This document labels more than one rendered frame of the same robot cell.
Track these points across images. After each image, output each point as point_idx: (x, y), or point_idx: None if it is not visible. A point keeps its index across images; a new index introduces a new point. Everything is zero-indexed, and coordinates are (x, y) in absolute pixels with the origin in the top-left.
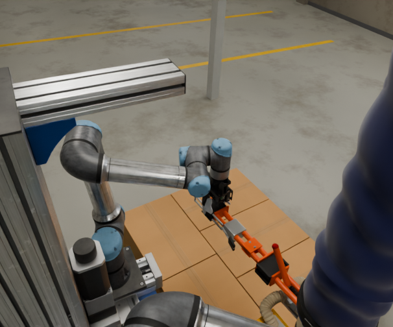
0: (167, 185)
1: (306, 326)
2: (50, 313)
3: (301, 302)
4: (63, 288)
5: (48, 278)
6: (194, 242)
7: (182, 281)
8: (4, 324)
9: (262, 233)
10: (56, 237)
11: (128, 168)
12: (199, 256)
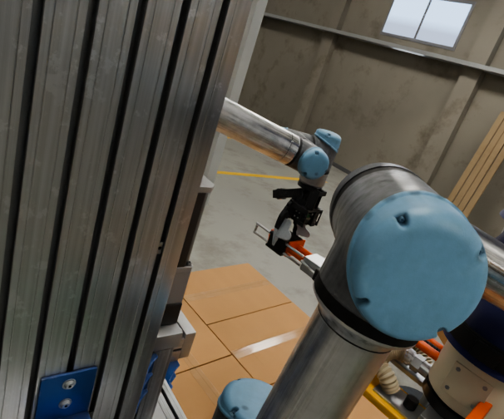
0: (274, 149)
1: (478, 352)
2: (145, 212)
3: (463, 322)
4: (191, 160)
5: (189, 115)
6: (200, 337)
7: (185, 385)
8: (71, 190)
9: (289, 337)
10: (244, 22)
11: (232, 105)
12: (208, 355)
